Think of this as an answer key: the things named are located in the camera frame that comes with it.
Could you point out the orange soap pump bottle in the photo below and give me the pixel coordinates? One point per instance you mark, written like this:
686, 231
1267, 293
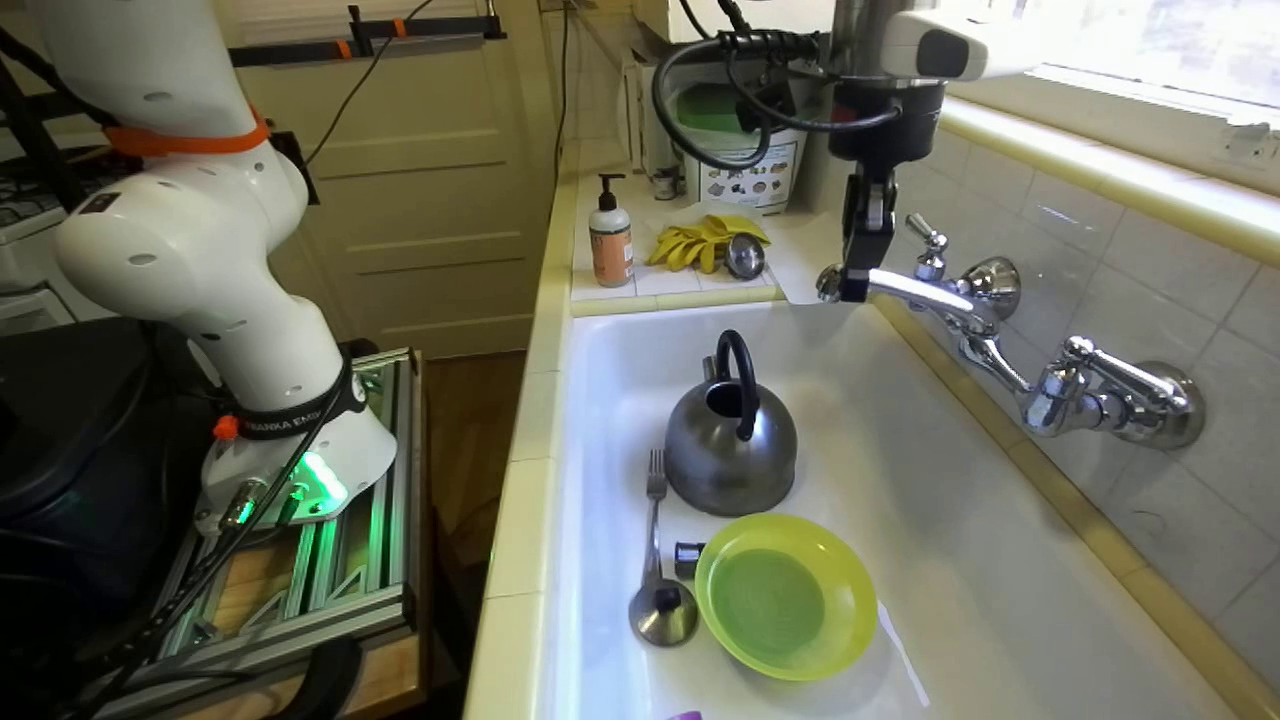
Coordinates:
611, 255

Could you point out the white stove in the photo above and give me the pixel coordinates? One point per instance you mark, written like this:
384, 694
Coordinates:
33, 265

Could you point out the yellow-green plastic bowl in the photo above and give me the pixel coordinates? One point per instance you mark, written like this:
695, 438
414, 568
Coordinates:
787, 605

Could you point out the small purple cup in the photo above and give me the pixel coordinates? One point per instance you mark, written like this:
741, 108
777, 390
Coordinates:
686, 716

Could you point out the metal sink strainer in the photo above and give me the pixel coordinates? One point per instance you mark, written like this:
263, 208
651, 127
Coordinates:
746, 261

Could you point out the chrome wall faucet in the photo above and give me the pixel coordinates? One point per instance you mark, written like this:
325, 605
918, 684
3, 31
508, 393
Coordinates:
1122, 402

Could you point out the cream panelled door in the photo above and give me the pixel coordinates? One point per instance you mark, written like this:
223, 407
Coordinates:
425, 241

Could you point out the white sink basin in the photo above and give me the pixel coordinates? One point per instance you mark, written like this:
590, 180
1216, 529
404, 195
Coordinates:
923, 533

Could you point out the window with cream frame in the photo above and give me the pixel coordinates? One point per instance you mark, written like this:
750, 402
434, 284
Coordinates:
1132, 44

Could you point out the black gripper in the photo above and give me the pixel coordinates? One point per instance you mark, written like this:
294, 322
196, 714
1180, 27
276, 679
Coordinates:
871, 202

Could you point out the white cabinet door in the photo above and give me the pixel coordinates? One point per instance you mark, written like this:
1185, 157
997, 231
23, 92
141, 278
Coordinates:
793, 12

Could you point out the small black item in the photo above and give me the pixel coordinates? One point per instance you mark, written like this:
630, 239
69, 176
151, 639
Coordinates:
690, 563

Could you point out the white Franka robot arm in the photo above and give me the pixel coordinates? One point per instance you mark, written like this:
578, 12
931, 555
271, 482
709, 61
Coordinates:
201, 255

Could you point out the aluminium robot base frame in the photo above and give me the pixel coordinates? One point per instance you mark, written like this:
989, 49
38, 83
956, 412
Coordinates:
363, 563

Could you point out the white bin with green lid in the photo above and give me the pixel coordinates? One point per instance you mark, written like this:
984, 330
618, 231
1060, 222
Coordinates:
752, 180

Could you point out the black clamp bar with orange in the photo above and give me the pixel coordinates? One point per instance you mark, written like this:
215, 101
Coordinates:
403, 31

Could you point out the white counter mat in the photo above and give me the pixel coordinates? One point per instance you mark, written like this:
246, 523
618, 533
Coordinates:
801, 261

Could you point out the large black container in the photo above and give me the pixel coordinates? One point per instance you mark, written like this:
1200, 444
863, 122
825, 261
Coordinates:
94, 443

